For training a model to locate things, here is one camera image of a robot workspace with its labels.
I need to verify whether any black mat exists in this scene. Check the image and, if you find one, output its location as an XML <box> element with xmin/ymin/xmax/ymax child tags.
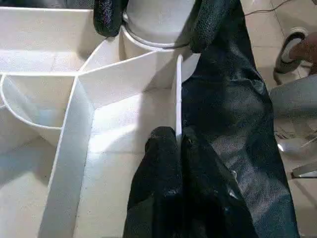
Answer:
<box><xmin>180</xmin><ymin>0</ymin><xmax>298</xmax><ymax>238</ymax></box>

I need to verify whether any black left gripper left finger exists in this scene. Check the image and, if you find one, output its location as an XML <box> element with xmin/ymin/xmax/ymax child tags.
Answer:
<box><xmin>122</xmin><ymin>125</ymin><xmax>186</xmax><ymax>238</ymax></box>

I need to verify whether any white plastic table top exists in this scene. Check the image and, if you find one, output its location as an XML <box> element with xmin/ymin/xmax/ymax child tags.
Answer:
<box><xmin>0</xmin><ymin>6</ymin><xmax>202</xmax><ymax>238</ymax></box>

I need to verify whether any bystander bare ankle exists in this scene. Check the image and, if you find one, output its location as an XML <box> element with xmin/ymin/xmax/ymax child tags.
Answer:
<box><xmin>288</xmin><ymin>33</ymin><xmax>317</xmax><ymax>66</ymax></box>

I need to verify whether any grey rounded object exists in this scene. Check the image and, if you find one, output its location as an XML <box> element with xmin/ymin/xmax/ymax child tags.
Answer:
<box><xmin>269</xmin><ymin>74</ymin><xmax>317</xmax><ymax>122</ymax></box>

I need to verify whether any thin black floor cable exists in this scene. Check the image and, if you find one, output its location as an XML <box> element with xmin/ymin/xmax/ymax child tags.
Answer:
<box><xmin>245</xmin><ymin>0</ymin><xmax>282</xmax><ymax>16</ymax></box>

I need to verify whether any white plastic table leg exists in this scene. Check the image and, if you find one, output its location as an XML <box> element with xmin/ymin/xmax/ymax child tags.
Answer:
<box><xmin>119</xmin><ymin>0</ymin><xmax>202</xmax><ymax>52</ymax></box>

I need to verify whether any grey shoe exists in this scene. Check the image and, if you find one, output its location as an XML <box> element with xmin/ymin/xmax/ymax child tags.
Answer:
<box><xmin>273</xmin><ymin>31</ymin><xmax>313</xmax><ymax>75</ymax></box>

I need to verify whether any silver metal bar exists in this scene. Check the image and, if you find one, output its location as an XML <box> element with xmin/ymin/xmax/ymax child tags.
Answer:
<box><xmin>291</xmin><ymin>163</ymin><xmax>317</xmax><ymax>179</ymax></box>

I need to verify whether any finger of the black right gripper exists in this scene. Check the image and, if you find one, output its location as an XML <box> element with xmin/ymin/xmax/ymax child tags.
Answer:
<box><xmin>189</xmin><ymin>0</ymin><xmax>235</xmax><ymax>54</ymax></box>
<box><xmin>94</xmin><ymin>0</ymin><xmax>130</xmax><ymax>38</ymax></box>

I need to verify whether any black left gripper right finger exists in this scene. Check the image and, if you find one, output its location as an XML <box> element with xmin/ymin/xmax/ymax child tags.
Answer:
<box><xmin>180</xmin><ymin>127</ymin><xmax>259</xmax><ymax>238</ymax></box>

